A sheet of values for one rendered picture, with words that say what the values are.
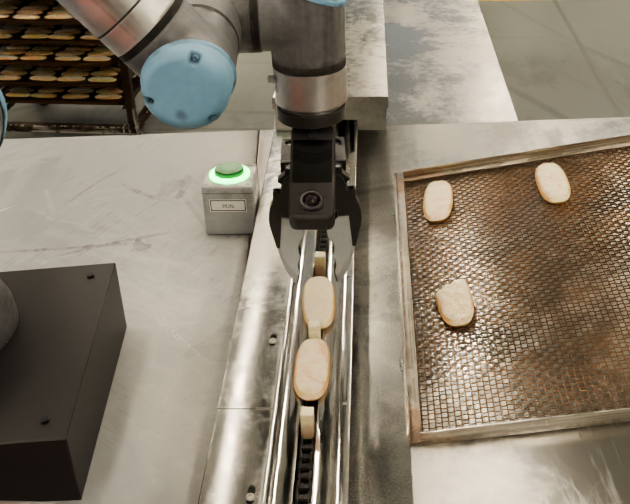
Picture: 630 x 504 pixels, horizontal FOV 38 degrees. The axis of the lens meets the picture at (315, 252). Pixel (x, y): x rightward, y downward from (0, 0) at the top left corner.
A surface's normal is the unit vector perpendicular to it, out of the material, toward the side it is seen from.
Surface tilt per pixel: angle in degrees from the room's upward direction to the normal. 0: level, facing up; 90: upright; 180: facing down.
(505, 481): 10
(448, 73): 0
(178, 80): 93
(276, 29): 100
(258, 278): 0
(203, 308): 0
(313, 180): 28
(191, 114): 92
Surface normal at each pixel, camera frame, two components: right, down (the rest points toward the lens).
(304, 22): 0.00, 0.53
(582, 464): -0.21, -0.83
